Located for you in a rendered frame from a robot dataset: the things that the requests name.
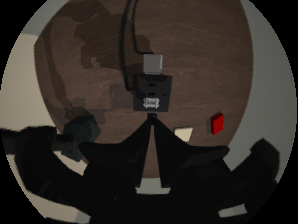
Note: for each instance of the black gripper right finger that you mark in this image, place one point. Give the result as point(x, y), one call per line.
point(174, 155)

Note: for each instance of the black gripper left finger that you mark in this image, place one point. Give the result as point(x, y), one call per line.
point(129, 155)

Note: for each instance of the beige flat square tile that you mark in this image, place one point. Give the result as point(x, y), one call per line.
point(184, 133)

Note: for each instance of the red rectangular block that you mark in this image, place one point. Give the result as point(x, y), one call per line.
point(217, 123)

